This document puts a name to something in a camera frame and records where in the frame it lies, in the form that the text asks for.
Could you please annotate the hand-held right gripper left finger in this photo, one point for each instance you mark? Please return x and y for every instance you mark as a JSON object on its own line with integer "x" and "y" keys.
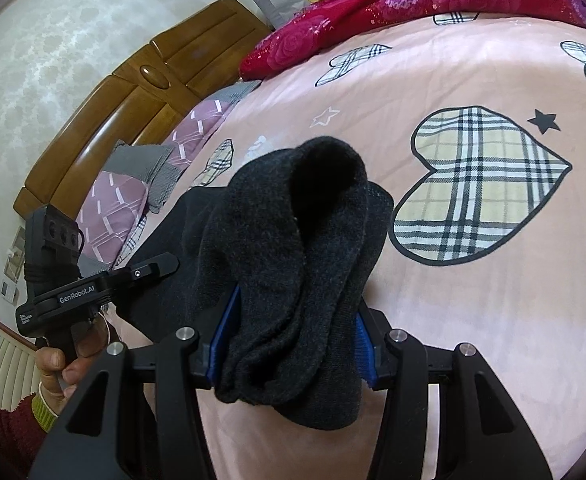
{"x": 225, "y": 335}

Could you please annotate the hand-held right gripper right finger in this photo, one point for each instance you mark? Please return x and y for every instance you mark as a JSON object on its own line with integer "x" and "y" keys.
{"x": 365, "y": 352}

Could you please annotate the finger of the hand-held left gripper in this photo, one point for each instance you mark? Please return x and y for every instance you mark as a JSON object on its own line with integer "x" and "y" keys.
{"x": 145, "y": 272}

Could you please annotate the black pants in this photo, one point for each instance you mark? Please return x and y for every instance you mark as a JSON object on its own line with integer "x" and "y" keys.
{"x": 298, "y": 260}

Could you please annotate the person's left forearm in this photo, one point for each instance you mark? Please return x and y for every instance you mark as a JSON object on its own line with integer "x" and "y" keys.
{"x": 3, "y": 440}

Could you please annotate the person's left hand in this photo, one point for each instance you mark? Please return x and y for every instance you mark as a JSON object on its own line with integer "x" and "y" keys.
{"x": 53, "y": 372}

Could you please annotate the pale paper sheets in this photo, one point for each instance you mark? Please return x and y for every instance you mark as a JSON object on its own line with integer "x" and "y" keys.
{"x": 14, "y": 265}

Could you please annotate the purple pillow with checked border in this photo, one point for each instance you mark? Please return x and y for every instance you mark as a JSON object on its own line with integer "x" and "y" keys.
{"x": 118, "y": 205}
{"x": 200, "y": 125}

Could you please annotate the cream ribbed panel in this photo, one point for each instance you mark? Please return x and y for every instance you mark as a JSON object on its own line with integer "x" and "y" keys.
{"x": 8, "y": 365}

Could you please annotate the pink bedsheet with plaid hearts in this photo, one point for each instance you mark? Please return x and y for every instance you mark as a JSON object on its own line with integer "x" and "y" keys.
{"x": 473, "y": 335}

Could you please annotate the wooden headboard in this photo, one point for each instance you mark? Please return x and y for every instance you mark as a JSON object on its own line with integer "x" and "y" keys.
{"x": 123, "y": 110}

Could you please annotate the red floral quilt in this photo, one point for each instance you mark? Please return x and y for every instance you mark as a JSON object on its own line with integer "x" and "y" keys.
{"x": 373, "y": 5}

